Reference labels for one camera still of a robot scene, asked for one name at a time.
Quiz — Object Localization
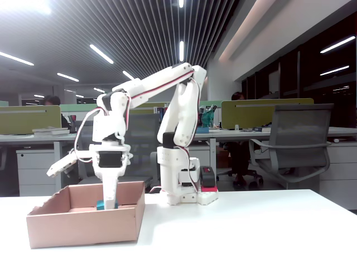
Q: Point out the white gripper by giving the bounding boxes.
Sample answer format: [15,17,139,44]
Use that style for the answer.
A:
[89,141,132,210]

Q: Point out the blue cube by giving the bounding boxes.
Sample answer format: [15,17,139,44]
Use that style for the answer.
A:
[96,198,119,210]

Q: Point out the brown cardboard box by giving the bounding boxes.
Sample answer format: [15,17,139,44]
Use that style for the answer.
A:
[26,180,146,250]

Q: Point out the gray mesh office chair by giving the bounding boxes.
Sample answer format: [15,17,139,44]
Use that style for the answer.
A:
[249,103,335,190]
[74,113,167,185]
[74,119,95,154]

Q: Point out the stack of books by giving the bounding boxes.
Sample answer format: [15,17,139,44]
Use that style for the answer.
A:
[32,127,70,137]

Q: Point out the olive desk partition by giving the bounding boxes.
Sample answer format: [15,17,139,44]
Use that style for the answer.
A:
[221,97,315,130]
[0,105,62,135]
[128,102,171,115]

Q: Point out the light green desk partition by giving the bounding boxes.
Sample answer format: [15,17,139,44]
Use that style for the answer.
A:
[60,103,99,114]

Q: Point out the row of dark binders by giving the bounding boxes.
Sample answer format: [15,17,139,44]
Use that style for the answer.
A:
[156,107,170,123]

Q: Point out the black red table clamp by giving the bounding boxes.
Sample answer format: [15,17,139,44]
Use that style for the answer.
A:
[199,165,219,194]

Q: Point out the seated dark-haired person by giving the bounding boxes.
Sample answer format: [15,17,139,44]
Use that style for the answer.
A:
[41,94,73,132]
[223,91,253,185]

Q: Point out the white office desk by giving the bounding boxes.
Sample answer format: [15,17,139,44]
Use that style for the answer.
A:
[0,133,79,194]
[192,126,357,179]

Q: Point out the brown carton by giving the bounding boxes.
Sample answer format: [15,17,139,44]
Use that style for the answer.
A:
[216,147,232,169]

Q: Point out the teal green bag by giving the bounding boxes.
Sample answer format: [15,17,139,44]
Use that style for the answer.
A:
[201,104,218,129]

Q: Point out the black chair base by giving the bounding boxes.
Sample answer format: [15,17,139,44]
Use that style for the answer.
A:
[216,169,264,190]

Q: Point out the bright ceiling light panel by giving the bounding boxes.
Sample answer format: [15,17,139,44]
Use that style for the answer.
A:
[0,0,52,15]

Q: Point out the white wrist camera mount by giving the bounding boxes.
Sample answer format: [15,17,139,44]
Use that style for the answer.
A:
[46,152,80,178]

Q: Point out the red white servo wire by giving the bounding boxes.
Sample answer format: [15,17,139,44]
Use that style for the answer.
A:
[74,107,103,164]

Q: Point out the white drawer pedestal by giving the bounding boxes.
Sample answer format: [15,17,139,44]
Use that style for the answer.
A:
[319,142,357,210]
[16,149,56,197]

